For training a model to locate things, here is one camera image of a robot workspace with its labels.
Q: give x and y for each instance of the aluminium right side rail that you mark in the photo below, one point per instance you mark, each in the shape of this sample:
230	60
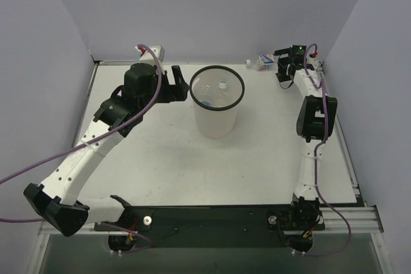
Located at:
338	182

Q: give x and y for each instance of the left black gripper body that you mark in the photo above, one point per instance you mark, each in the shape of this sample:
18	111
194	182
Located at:
173	87

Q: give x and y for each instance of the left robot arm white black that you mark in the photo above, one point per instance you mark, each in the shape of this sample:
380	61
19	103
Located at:
56	198

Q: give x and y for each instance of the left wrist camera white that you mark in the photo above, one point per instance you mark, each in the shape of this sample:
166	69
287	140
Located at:
146	57

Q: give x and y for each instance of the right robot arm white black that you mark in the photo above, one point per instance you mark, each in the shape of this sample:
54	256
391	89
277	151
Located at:
315	123

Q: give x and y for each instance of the white blue label plastic bottle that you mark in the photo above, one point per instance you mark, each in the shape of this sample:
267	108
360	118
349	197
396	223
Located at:
264	62

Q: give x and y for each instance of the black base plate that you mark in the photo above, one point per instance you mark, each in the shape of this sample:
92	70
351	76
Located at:
219	226

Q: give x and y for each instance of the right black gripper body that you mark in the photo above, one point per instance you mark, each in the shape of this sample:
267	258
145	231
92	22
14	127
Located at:
284	63

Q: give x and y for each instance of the aluminium back rail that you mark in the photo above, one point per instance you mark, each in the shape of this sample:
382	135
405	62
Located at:
178	62

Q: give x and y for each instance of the white bin with black rim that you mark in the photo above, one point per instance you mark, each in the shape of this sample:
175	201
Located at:
217	121

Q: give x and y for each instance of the clear crushed plastic bottle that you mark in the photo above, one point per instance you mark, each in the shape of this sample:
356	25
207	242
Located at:
222	94

